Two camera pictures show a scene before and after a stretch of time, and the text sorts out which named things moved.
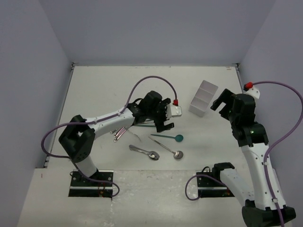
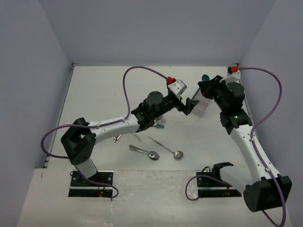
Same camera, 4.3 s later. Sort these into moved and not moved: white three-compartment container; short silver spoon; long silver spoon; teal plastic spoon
Moved: teal plastic spoon
Not moved: short silver spoon; white three-compartment container; long silver spoon
